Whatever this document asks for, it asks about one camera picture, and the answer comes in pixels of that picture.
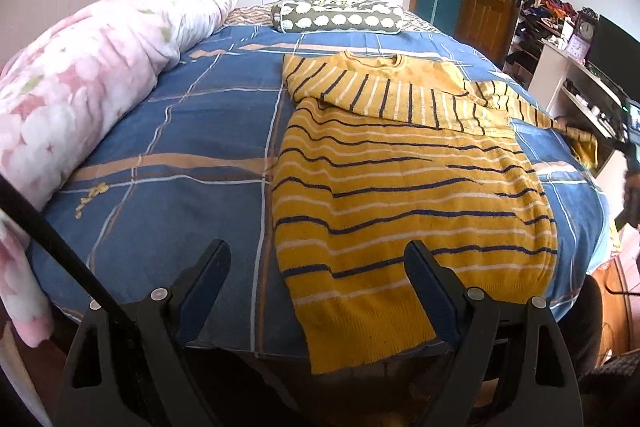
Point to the green patterned bolster pillow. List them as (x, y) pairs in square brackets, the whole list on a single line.
[(335, 17)]

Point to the pink floral quilt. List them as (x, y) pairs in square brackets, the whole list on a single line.
[(85, 72)]

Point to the yellow striped sweater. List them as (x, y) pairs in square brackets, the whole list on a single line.
[(400, 187)]

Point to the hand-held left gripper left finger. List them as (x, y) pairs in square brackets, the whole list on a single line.
[(197, 302)]

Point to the cluttered shoe rack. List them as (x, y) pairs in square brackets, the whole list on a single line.
[(537, 22)]

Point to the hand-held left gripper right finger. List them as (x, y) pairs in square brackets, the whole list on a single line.
[(437, 302)]

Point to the ornate table clock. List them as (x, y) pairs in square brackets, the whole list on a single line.
[(584, 32)]

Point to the blue plaid bed sheet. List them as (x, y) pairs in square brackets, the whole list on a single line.
[(200, 132)]

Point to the white side cabinet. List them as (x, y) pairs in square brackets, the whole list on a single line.
[(552, 72)]

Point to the brown wooden cabinet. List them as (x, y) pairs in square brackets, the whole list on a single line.
[(620, 287)]

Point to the black monitor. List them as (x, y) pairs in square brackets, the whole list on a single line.
[(612, 49)]

